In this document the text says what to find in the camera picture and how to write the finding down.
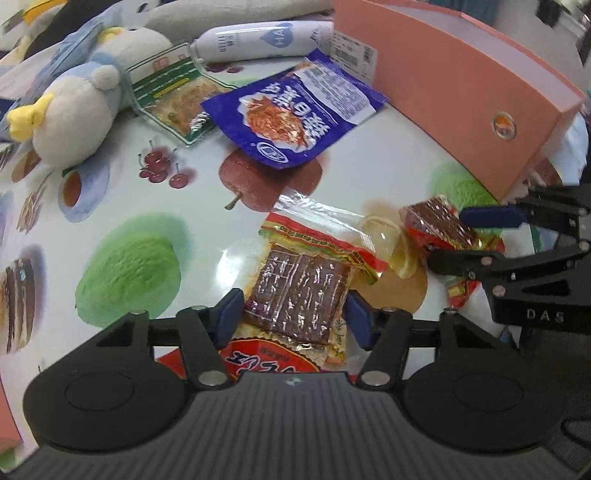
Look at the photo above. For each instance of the blue and white plush toy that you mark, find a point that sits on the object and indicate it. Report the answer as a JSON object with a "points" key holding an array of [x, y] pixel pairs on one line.
{"points": [[78, 106]]}

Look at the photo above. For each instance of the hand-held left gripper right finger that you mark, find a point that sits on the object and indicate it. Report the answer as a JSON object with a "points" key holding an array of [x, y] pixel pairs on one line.
{"points": [[358, 321]]}

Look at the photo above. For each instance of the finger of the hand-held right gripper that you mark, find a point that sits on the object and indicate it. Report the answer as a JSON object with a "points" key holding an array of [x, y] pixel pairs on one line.
{"points": [[489, 216], [461, 264]]}

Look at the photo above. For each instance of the blue snack packet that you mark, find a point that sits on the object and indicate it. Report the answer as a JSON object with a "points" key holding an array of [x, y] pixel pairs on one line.
{"points": [[286, 110]]}

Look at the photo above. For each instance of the pink cardboard box lid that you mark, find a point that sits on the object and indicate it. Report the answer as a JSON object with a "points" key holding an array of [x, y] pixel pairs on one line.
{"points": [[7, 424]]}

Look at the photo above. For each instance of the crumpled red snack packet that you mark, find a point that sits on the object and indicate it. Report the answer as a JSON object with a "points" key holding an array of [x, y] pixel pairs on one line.
{"points": [[272, 361]]}

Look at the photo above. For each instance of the green snack packet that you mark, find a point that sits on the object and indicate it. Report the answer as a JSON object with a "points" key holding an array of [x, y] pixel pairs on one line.
{"points": [[180, 92]]}

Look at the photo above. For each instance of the white tube with blue heart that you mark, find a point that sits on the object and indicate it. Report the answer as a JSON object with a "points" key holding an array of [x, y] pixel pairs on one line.
{"points": [[258, 41]]}

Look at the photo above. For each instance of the pink cardboard box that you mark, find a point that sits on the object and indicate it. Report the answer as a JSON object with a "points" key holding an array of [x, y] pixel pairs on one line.
{"points": [[438, 83]]}

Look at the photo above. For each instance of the clear red-banded tofu packet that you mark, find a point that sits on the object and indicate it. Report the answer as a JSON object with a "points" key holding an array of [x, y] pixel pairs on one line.
{"points": [[300, 286]]}

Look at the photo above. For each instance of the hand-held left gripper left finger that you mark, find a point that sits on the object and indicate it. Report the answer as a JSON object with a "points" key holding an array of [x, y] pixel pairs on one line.
{"points": [[228, 314]]}

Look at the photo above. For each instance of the small red tofu snack packet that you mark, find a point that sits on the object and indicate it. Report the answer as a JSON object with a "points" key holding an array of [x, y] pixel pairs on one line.
{"points": [[438, 221]]}

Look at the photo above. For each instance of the fruit printed sheet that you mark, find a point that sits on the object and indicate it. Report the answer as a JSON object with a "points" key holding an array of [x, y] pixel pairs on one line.
{"points": [[115, 184]]}

